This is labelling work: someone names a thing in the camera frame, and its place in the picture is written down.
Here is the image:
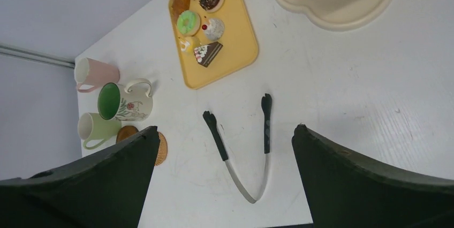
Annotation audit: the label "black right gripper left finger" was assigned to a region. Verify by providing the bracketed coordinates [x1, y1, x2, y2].
[1, 126, 160, 227]

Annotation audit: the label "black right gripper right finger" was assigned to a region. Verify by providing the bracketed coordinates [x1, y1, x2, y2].
[292, 124, 453, 227]

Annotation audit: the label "metal tongs with black tips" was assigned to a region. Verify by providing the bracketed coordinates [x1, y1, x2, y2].
[202, 93, 273, 204]

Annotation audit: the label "light green mug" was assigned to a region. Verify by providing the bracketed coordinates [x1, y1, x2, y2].
[78, 112, 122, 150]

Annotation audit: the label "dark brown wooden coaster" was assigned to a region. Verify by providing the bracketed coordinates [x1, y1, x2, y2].
[116, 125, 139, 143]

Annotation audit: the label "light woven round coaster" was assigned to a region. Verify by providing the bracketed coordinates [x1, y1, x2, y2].
[155, 132, 168, 166]

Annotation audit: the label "floral mug with green inside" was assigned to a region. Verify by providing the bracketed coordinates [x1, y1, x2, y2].
[97, 78, 153, 121]

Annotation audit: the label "pink mug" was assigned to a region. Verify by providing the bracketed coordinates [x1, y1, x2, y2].
[74, 58, 120, 93]

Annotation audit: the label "yellow cream tart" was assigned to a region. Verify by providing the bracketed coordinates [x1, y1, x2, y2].
[178, 36, 201, 55]

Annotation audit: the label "chocolate cake slice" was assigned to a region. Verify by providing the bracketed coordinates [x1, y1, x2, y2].
[193, 42, 223, 67]

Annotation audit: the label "yellow plastic tray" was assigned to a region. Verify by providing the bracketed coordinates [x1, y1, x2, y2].
[168, 0, 259, 89]

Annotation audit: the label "green frosted donut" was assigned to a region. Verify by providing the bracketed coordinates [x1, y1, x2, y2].
[177, 10, 201, 36]

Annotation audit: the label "white cupcake with cherry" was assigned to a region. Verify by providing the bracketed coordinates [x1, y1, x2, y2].
[201, 17, 225, 41]

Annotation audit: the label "left aluminium frame post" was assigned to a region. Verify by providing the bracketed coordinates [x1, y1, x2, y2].
[1, 43, 75, 69]

